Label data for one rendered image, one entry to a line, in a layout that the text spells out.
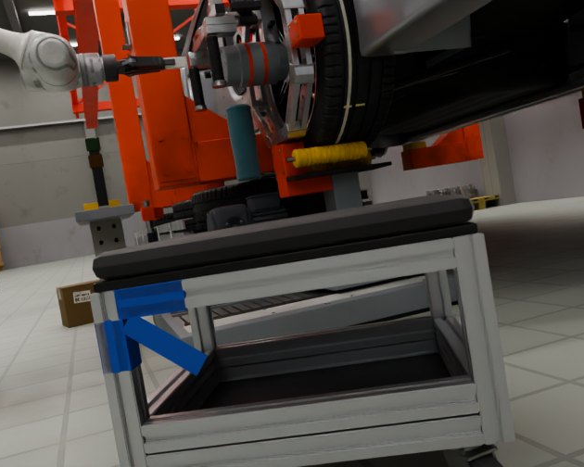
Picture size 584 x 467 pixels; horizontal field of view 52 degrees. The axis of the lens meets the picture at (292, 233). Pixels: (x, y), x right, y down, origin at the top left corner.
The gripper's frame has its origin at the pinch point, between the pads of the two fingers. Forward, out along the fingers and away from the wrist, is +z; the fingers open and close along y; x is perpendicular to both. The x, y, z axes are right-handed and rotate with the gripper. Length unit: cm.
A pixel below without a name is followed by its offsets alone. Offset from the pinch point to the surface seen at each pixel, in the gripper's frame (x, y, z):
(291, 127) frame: -22.1, -2.9, 33.3
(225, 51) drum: 5.5, -11.6, 18.6
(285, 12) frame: 9.3, 9.9, 32.5
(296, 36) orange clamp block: 0.3, 15.8, 32.4
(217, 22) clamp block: 10.0, 2.5, 13.9
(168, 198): -25, -253, 22
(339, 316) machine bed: -79, 23, 29
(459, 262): -55, 126, 2
